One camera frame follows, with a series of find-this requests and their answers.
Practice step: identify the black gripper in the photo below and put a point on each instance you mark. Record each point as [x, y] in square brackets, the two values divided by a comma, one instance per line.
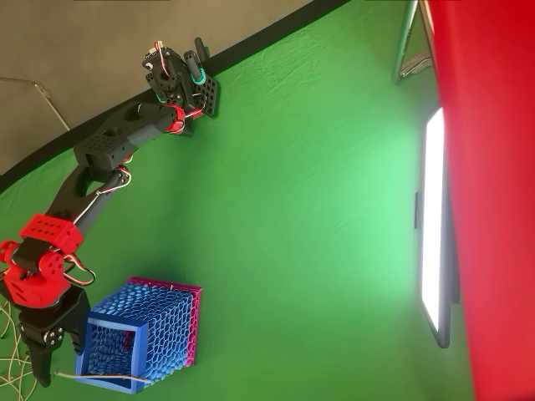
[58, 312]

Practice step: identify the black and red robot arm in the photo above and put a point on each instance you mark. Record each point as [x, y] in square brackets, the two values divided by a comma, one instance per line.
[46, 234]

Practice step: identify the blue and pink lattice basket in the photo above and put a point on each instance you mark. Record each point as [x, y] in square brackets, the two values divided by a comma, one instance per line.
[167, 326]

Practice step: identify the thin chrome floor leg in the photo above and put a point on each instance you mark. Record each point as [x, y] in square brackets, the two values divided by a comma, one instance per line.
[50, 104]

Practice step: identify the green table cloth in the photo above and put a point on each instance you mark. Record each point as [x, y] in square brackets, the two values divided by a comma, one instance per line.
[313, 125]

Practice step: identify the black monitor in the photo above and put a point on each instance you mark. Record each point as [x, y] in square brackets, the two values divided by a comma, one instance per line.
[432, 209]

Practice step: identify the chrome tube stand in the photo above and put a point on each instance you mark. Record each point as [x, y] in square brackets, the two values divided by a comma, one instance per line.
[401, 42]

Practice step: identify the large red blurred cover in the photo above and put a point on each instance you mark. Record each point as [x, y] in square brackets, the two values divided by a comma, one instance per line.
[493, 188]

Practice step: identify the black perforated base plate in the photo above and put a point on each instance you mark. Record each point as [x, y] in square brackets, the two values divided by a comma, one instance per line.
[211, 96]

